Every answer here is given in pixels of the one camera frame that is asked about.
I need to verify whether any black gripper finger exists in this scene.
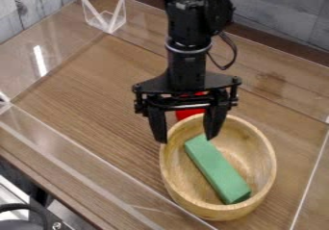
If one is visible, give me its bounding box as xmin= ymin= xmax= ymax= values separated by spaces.
xmin=148 ymin=106 xmax=167 ymax=143
xmin=203 ymin=90 xmax=230 ymax=140

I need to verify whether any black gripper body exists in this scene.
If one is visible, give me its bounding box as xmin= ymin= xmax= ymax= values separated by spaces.
xmin=132 ymin=44 xmax=242 ymax=117

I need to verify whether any light wooden bowl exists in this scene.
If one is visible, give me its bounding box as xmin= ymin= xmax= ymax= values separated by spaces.
xmin=158 ymin=112 xmax=278 ymax=222

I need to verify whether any green rectangular block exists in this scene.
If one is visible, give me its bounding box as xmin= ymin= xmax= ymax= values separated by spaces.
xmin=183 ymin=135 xmax=251 ymax=204

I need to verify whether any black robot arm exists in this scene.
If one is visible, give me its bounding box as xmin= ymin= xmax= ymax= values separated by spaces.
xmin=132 ymin=0 xmax=242 ymax=143

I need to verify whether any red egg-shaped ball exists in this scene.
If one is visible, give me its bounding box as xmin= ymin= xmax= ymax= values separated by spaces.
xmin=175 ymin=91 xmax=204 ymax=121

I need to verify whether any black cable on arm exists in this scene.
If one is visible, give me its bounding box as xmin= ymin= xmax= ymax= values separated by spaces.
xmin=206 ymin=31 xmax=239 ymax=71

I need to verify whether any clear acrylic corner bracket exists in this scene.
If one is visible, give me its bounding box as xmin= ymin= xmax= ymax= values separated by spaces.
xmin=81 ymin=0 xmax=125 ymax=34

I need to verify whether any black metal mount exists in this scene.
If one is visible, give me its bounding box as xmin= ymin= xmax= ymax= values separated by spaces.
xmin=28 ymin=198 xmax=73 ymax=230

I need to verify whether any black cable lower left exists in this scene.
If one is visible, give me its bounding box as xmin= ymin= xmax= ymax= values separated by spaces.
xmin=0 ymin=204 xmax=32 ymax=230

